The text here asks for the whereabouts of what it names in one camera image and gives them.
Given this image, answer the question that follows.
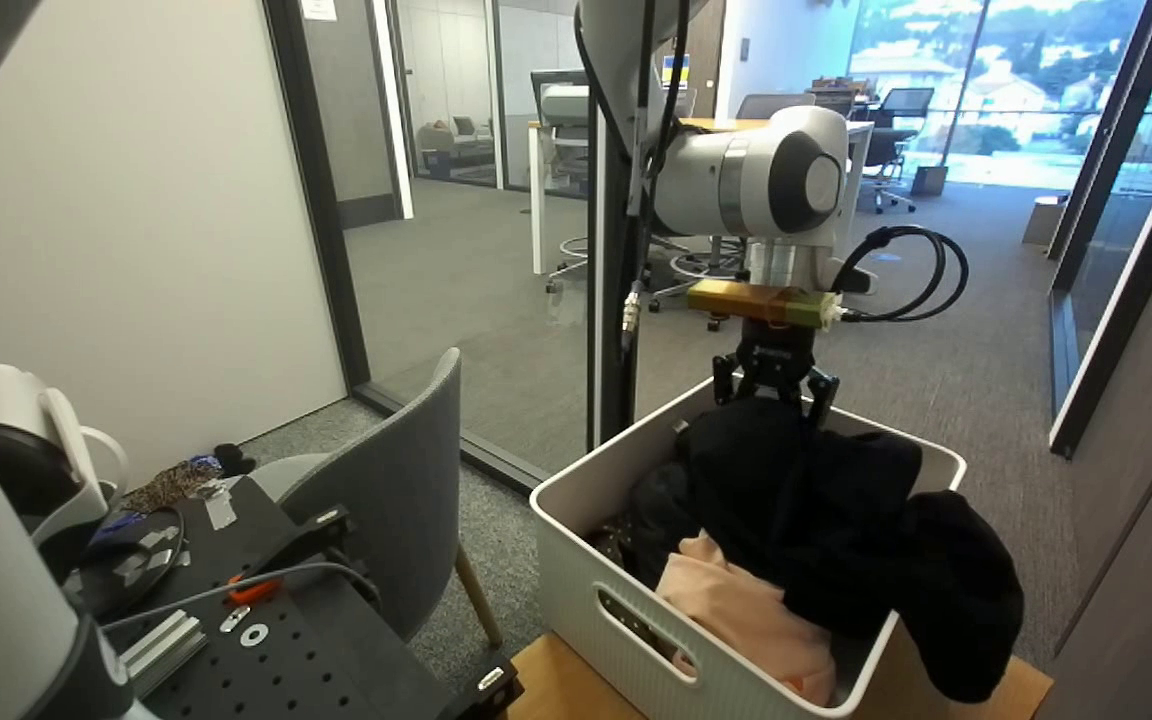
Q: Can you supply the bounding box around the dark grey door post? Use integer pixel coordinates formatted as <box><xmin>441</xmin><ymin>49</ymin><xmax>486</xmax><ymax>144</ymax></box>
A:
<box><xmin>259</xmin><ymin>0</ymin><xmax>376</xmax><ymax>402</ymax></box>

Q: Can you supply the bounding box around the black shirt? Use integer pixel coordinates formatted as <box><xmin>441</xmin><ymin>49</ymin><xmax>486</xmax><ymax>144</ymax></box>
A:
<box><xmin>623</xmin><ymin>393</ymin><xmax>1029</xmax><ymax>707</ymax></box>

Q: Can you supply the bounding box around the dark blue printed cloth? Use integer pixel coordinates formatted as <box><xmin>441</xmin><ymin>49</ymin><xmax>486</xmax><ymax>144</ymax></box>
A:
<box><xmin>77</xmin><ymin>508</ymin><xmax>194</xmax><ymax>594</ymax></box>

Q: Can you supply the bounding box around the gold wrist camera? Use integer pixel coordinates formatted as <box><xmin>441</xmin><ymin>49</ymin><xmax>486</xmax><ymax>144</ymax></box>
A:
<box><xmin>683</xmin><ymin>275</ymin><xmax>857</xmax><ymax>335</ymax></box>

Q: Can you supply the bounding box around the small black object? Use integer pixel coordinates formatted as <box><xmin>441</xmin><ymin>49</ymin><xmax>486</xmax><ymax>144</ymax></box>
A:
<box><xmin>209</xmin><ymin>442</ymin><xmax>259</xmax><ymax>481</ymax></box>

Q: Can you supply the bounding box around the wooden top white table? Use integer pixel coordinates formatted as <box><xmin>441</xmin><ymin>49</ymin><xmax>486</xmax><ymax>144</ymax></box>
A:
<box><xmin>523</xmin><ymin>114</ymin><xmax>874</xmax><ymax>286</ymax></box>

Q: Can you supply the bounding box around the small cardboard box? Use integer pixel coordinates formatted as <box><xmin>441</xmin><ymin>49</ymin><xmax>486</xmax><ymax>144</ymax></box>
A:
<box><xmin>1018</xmin><ymin>192</ymin><xmax>1069</xmax><ymax>251</ymax></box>

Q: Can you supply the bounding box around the black clamp handle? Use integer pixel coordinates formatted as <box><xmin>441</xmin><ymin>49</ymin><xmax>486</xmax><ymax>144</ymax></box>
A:
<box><xmin>256</xmin><ymin>504</ymin><xmax>356</xmax><ymax>571</ymax></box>

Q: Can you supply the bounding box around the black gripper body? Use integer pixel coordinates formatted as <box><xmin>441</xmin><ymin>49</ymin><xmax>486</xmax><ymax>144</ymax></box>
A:
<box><xmin>719</xmin><ymin>323</ymin><xmax>835</xmax><ymax>402</ymax></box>

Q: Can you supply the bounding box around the white paper tag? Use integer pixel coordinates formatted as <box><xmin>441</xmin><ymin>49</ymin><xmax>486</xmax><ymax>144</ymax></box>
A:
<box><xmin>201</xmin><ymin>483</ymin><xmax>239</xmax><ymax>535</ymax></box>

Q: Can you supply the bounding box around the aluminium extrusion piece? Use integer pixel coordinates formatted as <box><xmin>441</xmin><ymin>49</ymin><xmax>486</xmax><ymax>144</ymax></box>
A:
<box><xmin>111</xmin><ymin>604</ymin><xmax>209</xmax><ymax>699</ymax></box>

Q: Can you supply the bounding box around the light grey seat stool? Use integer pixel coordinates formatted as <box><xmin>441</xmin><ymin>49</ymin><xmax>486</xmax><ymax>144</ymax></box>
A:
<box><xmin>528</xmin><ymin>69</ymin><xmax>595</xmax><ymax>301</ymax></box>

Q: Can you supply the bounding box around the grey chair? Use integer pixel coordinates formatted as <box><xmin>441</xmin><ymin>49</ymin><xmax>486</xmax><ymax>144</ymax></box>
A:
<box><xmin>248</xmin><ymin>344</ymin><xmax>507</xmax><ymax>656</ymax></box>

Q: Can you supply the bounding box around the dark patterned cloth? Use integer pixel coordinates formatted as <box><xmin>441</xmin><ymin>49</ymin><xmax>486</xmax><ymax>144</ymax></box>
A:
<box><xmin>583</xmin><ymin>457</ymin><xmax>688</xmax><ymax>579</ymax></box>

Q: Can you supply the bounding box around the brown cardboard box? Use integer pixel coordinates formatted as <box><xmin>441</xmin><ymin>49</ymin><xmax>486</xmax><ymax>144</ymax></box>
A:
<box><xmin>507</xmin><ymin>628</ymin><xmax>1056</xmax><ymax>720</ymax></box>

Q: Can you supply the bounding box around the black glass wall frame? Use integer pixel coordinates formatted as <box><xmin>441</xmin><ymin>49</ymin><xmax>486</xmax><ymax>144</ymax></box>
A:
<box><xmin>344</xmin><ymin>131</ymin><xmax>657</xmax><ymax>488</ymax></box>

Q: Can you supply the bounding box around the grey lounge armchair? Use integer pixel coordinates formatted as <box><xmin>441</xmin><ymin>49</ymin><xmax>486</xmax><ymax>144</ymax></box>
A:
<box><xmin>410</xmin><ymin>114</ymin><xmax>499</xmax><ymax>182</ymax></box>

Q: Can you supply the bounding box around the black window frame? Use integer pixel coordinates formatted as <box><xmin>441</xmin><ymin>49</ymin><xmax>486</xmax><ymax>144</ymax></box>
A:
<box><xmin>1042</xmin><ymin>0</ymin><xmax>1152</xmax><ymax>459</ymax></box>

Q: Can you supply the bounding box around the black wheeled office chair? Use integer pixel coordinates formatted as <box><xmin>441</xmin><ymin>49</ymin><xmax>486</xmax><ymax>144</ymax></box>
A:
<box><xmin>857</xmin><ymin>84</ymin><xmax>939</xmax><ymax>219</ymax></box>

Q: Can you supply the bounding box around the orange handled tool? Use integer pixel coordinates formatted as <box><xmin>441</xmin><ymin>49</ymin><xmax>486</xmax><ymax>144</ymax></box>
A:
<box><xmin>219</xmin><ymin>578</ymin><xmax>293</xmax><ymax>612</ymax></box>

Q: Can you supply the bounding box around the white plastic bin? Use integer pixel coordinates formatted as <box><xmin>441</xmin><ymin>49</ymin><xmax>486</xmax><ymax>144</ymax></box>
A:
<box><xmin>523</xmin><ymin>375</ymin><xmax>970</xmax><ymax>720</ymax></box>

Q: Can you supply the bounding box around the peach cloth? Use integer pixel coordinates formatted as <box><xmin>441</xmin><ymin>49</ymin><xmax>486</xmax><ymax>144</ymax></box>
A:
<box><xmin>653</xmin><ymin>528</ymin><xmax>842</xmax><ymax>707</ymax></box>

